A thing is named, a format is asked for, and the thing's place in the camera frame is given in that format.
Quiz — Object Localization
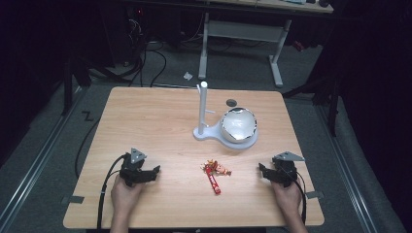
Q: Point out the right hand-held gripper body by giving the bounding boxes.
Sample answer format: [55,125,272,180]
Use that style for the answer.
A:
[270,150,306,188]

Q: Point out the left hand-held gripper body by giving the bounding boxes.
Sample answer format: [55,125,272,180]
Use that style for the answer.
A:
[119,148,149,188]

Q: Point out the person's left hand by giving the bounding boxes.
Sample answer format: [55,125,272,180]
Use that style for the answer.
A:
[110,175,144,213]

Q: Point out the person's right hand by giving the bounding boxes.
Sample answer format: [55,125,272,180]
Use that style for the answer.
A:
[270,180,304,216]

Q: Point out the grey tape strip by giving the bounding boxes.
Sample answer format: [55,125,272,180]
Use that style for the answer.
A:
[305,190,325,200]
[60,195,86,205]

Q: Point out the shiny silver bowl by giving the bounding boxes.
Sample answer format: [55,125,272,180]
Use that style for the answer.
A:
[220,107,258,144]

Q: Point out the red snack stick packet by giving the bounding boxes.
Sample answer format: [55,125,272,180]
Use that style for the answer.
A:
[204,166,223,196]

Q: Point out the white stand with pole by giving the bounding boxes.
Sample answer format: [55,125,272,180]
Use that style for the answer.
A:
[192,81,259,150]

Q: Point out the black metal stand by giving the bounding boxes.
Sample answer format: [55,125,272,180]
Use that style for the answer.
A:
[281,74,343,138]
[60,54,93,117]

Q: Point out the white-framed desk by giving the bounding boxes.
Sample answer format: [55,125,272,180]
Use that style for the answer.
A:
[181,0,335,89]

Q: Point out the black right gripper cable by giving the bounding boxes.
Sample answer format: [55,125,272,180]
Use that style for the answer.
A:
[292,169,308,225]

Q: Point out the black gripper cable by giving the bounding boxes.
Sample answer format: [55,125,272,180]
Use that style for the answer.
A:
[95,153,129,231]
[292,169,308,225]

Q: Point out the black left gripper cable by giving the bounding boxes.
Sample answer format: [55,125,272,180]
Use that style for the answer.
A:
[95,153,129,231]

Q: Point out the black floor cable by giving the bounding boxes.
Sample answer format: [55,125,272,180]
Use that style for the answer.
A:
[74,116,102,179]

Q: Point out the metal floor rail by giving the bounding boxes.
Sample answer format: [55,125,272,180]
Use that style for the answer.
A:
[314,105,379,233]
[0,86,87,225]

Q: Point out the bundle of black cables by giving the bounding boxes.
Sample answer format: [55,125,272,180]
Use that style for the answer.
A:
[124,13,168,88]

